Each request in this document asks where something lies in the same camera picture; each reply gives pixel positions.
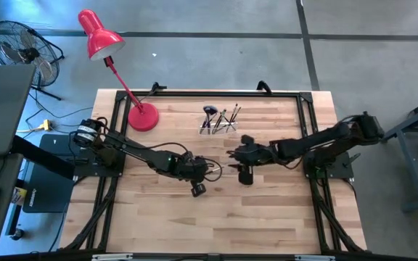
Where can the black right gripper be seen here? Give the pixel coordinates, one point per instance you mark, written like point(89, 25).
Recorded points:
point(256, 154)

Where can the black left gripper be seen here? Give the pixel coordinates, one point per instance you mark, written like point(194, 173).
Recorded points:
point(192, 168)

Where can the clear acrylic brush organizer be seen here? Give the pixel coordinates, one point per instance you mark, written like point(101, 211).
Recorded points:
point(230, 131)

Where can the black spoolie brush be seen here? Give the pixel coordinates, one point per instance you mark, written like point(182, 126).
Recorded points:
point(232, 115)

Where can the fan makeup brush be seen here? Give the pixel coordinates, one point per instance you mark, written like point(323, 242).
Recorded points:
point(210, 109)

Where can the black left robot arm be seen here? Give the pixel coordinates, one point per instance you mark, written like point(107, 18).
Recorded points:
point(136, 150)

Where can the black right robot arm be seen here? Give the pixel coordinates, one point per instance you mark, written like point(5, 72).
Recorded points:
point(321, 143)

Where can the red desk lamp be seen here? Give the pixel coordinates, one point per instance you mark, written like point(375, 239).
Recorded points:
point(142, 117)

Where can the black Husky mat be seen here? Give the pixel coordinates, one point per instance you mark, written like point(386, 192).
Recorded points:
point(54, 192)

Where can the black diagonal bar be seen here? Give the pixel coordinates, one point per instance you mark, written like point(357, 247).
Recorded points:
point(42, 157)

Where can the neighbouring robot workstation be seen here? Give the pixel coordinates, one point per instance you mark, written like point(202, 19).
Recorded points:
point(410, 174)

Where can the yellow power plug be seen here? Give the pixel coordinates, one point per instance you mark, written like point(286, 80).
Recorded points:
point(45, 125)

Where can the small yellow box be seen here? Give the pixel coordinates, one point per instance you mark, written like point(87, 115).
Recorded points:
point(19, 195)

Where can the black caster wheel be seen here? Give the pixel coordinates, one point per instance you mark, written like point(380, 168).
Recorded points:
point(16, 234)

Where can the dark grey side desk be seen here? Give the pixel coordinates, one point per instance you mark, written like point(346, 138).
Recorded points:
point(2, 170)

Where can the grey flat panel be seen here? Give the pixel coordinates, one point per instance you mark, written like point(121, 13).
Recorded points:
point(2, 108)

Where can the black floor fan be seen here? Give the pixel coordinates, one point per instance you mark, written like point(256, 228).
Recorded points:
point(24, 54)

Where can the black aluminium table frame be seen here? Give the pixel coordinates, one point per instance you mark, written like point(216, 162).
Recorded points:
point(209, 94)

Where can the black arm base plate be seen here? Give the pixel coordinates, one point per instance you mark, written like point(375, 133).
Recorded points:
point(85, 166)
point(343, 170)

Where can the silver metal bracket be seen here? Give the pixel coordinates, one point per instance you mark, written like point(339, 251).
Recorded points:
point(111, 257)
point(314, 258)

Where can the black frame clamp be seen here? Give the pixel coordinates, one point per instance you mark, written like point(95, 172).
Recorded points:
point(158, 87)

